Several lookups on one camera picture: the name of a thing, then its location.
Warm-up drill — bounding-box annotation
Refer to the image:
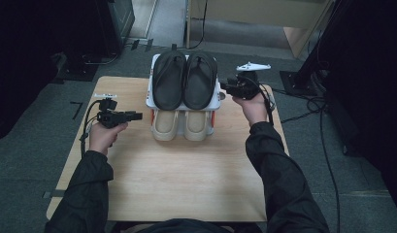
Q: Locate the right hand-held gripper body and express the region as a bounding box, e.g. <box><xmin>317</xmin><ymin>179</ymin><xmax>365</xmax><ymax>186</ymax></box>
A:
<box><xmin>229</xmin><ymin>61</ymin><xmax>272</xmax><ymax>101</ymax></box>

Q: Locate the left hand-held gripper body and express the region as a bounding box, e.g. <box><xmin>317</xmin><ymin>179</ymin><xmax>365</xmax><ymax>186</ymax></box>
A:
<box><xmin>93</xmin><ymin>92</ymin><xmax>130</xmax><ymax>129</ymax></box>

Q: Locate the black flip-flop sandal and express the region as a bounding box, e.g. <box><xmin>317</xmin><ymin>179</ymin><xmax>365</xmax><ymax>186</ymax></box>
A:
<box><xmin>152</xmin><ymin>50</ymin><xmax>187</xmax><ymax>112</ymax></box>
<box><xmin>182</xmin><ymin>50</ymin><xmax>218</xmax><ymax>111</ymax></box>

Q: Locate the cream clog shoe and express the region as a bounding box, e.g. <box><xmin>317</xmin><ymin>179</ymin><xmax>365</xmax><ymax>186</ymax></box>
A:
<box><xmin>150</xmin><ymin>110</ymin><xmax>181</xmax><ymax>142</ymax></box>
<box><xmin>183</xmin><ymin>110</ymin><xmax>214</xmax><ymax>142</ymax></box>

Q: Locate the white two-tier shoe rack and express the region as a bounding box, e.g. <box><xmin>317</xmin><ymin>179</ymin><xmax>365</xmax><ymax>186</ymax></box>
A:
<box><xmin>146</xmin><ymin>52</ymin><xmax>222</xmax><ymax>137</ymax></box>

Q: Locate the person's left hand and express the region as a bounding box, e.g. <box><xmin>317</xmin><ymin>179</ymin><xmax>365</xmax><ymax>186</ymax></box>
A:
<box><xmin>88</xmin><ymin>120</ymin><xmax>129</xmax><ymax>157</ymax></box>

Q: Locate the person's right hand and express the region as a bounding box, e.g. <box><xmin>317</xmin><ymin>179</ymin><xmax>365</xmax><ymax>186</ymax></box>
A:
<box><xmin>232</xmin><ymin>92</ymin><xmax>269</xmax><ymax>127</ymax></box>

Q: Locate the black metal stand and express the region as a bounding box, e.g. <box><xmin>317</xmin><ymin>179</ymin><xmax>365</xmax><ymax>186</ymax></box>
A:
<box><xmin>279</xmin><ymin>0</ymin><xmax>352</xmax><ymax>97</ymax></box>

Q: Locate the black flat stand base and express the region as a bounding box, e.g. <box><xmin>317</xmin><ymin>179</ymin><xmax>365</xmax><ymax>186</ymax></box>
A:
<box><xmin>54</xmin><ymin>52</ymin><xmax>101</xmax><ymax>83</ymax></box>

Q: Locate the light wooden cabinet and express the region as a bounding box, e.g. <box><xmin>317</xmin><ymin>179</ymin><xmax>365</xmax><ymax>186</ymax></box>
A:
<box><xmin>185</xmin><ymin>0</ymin><xmax>336</xmax><ymax>60</ymax></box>

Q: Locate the black equipment cabinet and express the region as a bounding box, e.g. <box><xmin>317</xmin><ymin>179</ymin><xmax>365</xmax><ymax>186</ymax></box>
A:
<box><xmin>61</xmin><ymin>0</ymin><xmax>136</xmax><ymax>59</ymax></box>

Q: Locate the grey floor tape piece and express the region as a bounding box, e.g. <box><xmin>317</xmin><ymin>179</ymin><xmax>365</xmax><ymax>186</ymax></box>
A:
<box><xmin>42</xmin><ymin>190</ymin><xmax>66</xmax><ymax>200</ymax></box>

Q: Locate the person's torso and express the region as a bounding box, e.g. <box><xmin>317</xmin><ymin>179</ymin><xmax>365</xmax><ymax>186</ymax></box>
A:
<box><xmin>112</xmin><ymin>218</ymin><xmax>262</xmax><ymax>233</ymax></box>

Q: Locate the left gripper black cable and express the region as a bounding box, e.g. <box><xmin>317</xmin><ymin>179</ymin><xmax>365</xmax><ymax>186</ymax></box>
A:
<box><xmin>79</xmin><ymin>98</ymin><xmax>102</xmax><ymax>160</ymax></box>

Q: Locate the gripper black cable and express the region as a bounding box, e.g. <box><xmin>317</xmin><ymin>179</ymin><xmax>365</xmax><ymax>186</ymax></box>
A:
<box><xmin>79</xmin><ymin>98</ymin><xmax>102</xmax><ymax>160</ymax></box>
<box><xmin>248</xmin><ymin>76</ymin><xmax>277</xmax><ymax>126</ymax></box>

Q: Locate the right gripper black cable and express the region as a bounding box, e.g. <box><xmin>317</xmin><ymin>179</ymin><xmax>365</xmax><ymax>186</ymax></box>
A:
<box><xmin>248</xmin><ymin>76</ymin><xmax>277</xmax><ymax>126</ymax></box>

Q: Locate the short black floor cable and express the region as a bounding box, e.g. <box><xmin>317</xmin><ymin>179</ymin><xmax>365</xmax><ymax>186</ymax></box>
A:
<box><xmin>280</xmin><ymin>108</ymin><xmax>320</xmax><ymax>124</ymax></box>

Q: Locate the black hanging cable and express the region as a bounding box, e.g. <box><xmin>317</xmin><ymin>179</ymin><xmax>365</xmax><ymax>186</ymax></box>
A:
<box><xmin>186</xmin><ymin>0</ymin><xmax>209</xmax><ymax>50</ymax></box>

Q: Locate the long black floor cable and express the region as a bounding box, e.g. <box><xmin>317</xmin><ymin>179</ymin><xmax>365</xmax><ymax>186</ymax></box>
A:
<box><xmin>307</xmin><ymin>96</ymin><xmax>342</xmax><ymax>233</ymax></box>

